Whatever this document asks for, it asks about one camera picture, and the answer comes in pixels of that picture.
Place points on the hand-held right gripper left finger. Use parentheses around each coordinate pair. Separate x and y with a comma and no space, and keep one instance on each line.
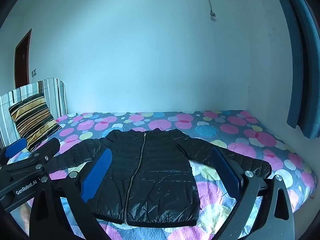
(97,175)

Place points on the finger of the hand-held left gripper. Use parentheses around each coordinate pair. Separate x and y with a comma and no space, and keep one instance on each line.
(48,148)
(15,147)

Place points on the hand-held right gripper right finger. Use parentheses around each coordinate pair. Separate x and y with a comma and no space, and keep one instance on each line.
(226,175)

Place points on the black puffer jacket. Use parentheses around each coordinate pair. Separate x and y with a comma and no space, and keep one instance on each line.
(155,170)

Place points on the striped throw pillow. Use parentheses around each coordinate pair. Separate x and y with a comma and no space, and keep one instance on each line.
(32,120)

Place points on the polka dot bed sheet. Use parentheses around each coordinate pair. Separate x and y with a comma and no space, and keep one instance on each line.
(250,135)

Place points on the striped headboard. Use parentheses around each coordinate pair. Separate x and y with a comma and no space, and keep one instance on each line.
(53,92)

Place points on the brown wooden door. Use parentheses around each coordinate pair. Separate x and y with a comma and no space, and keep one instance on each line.
(22,60)

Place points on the blue curtain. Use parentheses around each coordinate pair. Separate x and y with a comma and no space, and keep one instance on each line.
(300,80)

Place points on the wall switch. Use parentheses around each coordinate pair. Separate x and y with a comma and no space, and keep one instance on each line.
(34,72)

